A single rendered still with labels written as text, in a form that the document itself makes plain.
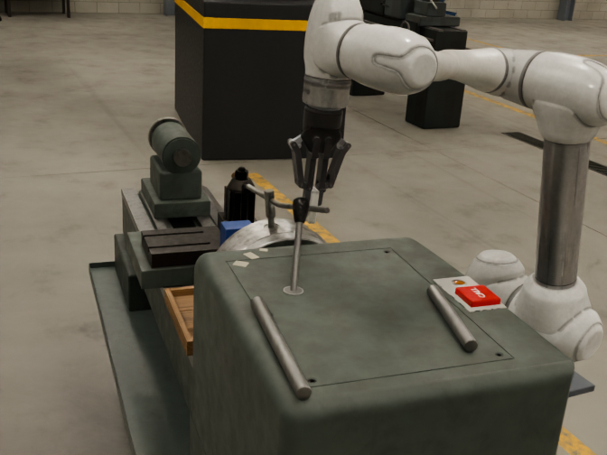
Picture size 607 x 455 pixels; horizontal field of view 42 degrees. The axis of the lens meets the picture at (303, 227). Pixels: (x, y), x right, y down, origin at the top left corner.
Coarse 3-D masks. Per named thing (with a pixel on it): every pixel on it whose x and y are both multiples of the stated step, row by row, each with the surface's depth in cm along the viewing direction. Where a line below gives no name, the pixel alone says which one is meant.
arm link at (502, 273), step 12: (492, 252) 213; (504, 252) 213; (480, 264) 209; (492, 264) 207; (504, 264) 206; (516, 264) 207; (480, 276) 207; (492, 276) 206; (504, 276) 205; (516, 276) 206; (492, 288) 205; (504, 288) 204; (516, 288) 204; (504, 300) 203
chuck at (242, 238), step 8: (256, 224) 177; (264, 224) 176; (280, 224) 176; (288, 224) 177; (304, 224) 182; (240, 232) 176; (248, 232) 174; (256, 232) 173; (264, 232) 172; (272, 232) 172; (280, 232) 171; (288, 232) 172; (304, 232) 174; (312, 232) 177; (232, 240) 175; (240, 240) 173; (248, 240) 171; (256, 240) 170; (224, 248) 175; (232, 248) 172; (240, 248) 170
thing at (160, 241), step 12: (180, 228) 241; (192, 228) 242; (204, 228) 242; (216, 228) 243; (144, 240) 236; (156, 240) 232; (168, 240) 232; (180, 240) 233; (204, 240) 234; (216, 240) 234; (156, 252) 224; (168, 252) 224; (180, 252) 225; (192, 252) 226; (204, 252) 228; (156, 264) 224; (168, 264) 225; (180, 264) 226; (192, 264) 228
